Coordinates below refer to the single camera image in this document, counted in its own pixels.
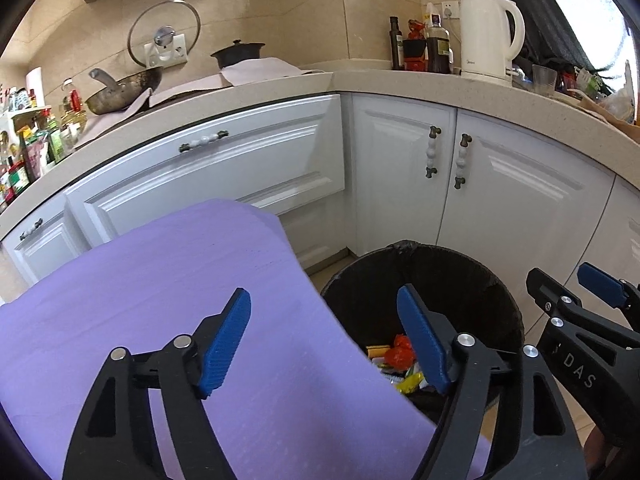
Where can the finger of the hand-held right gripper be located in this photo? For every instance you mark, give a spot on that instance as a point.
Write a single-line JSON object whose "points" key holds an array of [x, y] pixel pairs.
{"points": [[600, 282], [555, 305]]}

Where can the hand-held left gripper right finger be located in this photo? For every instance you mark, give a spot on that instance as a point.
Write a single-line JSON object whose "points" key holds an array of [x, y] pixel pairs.
{"points": [[422, 340]]}

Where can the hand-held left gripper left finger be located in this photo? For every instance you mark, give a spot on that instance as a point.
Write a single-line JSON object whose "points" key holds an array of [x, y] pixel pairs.
{"points": [[225, 345]]}

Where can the red-orange knotted plastic bag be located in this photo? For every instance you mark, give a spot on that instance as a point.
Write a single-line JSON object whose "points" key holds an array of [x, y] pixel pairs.
{"points": [[400, 352]]}

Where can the black trash bin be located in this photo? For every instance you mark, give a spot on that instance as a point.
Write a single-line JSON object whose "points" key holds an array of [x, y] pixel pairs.
{"points": [[450, 280]]}

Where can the person's right hand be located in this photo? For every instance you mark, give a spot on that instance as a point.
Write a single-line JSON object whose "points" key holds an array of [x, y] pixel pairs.
{"points": [[597, 452]]}

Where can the plain white cabinet door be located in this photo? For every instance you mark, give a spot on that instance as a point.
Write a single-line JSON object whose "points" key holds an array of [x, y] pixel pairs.
{"points": [[620, 230]]}

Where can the purple tablecloth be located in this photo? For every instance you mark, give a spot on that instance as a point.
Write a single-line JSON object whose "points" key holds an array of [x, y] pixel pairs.
{"points": [[150, 285]]}

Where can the broad white cabinet door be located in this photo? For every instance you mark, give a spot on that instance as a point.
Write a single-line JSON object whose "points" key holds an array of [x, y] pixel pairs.
{"points": [[525, 200]]}

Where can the narrow white cabinet door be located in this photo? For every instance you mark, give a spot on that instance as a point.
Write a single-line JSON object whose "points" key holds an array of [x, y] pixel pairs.
{"points": [[390, 185]]}

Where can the brown paper sheet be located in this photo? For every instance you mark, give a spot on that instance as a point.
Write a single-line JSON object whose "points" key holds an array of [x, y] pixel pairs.
{"points": [[590, 110]]}

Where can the wide white cabinet drawer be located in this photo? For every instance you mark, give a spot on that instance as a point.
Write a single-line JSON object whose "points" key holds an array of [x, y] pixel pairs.
{"points": [[225, 170]]}

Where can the clear plastic bag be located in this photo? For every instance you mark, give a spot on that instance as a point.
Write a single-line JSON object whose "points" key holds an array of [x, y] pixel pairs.
{"points": [[617, 105]]}

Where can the small white cabinet front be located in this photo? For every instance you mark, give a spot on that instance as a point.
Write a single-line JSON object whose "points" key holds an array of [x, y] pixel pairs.
{"points": [[45, 250]]}

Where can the clear glass cup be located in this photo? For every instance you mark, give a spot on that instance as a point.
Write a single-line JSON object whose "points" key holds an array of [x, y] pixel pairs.
{"points": [[544, 79]]}

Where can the window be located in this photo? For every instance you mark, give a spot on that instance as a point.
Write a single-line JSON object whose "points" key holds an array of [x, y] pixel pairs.
{"points": [[600, 20]]}

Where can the white electric kettle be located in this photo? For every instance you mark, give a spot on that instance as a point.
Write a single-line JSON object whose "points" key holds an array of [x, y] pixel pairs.
{"points": [[482, 40]]}

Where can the dark metal wok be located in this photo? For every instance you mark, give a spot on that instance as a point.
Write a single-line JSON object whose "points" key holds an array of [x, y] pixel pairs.
{"points": [[125, 94]]}

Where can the group of condiment bottles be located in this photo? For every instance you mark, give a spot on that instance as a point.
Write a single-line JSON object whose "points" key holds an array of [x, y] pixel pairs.
{"points": [[35, 150]]}

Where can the white stove cover cloth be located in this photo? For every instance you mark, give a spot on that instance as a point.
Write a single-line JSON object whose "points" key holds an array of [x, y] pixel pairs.
{"points": [[250, 70]]}

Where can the dark curtain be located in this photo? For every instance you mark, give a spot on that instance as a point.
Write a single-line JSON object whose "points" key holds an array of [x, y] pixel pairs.
{"points": [[540, 10]]}

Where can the dark soy sauce bottle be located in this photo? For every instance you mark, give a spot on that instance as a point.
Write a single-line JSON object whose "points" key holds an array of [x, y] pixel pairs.
{"points": [[437, 50]]}

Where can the red black container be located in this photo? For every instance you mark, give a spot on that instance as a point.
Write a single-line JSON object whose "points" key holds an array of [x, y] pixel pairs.
{"points": [[415, 55]]}

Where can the black lidded pot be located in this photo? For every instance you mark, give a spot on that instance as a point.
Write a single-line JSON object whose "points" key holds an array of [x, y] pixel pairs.
{"points": [[237, 54]]}

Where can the dark olive oil bottle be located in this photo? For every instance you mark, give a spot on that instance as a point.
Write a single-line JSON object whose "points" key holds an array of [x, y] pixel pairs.
{"points": [[396, 47]]}

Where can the white plastic bottle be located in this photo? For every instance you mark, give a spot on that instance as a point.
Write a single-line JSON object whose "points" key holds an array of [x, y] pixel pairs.
{"points": [[430, 10]]}

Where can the white paper towel roll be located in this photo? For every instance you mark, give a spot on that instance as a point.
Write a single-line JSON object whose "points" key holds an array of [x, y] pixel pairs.
{"points": [[35, 85]]}

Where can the glass pot lid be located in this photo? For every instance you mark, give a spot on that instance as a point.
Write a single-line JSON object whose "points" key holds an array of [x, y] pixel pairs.
{"points": [[150, 20]]}

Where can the white wall socket plate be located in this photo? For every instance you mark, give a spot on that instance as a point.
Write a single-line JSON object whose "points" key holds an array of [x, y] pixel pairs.
{"points": [[177, 52]]}

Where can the white wall outlet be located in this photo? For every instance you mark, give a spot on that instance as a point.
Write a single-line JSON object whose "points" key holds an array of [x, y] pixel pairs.
{"points": [[449, 10]]}

